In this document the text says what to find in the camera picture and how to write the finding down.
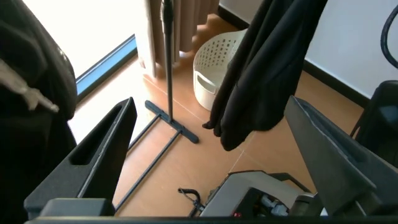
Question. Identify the black clothes rack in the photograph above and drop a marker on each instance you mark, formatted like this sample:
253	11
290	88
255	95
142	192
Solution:
169	62

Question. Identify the white laundry basket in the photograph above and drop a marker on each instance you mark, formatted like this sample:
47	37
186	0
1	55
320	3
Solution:
208	68

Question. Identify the brown curtain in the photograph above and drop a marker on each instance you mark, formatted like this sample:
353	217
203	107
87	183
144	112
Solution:
186	25

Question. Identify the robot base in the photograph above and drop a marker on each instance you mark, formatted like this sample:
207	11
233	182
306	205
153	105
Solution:
248	193

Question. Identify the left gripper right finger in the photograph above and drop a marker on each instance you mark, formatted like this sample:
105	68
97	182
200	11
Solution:
335	174

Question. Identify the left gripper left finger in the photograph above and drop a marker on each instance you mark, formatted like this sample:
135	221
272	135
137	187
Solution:
102	165

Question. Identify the black mesh garment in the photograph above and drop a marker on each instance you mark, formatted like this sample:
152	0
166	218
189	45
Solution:
264	77

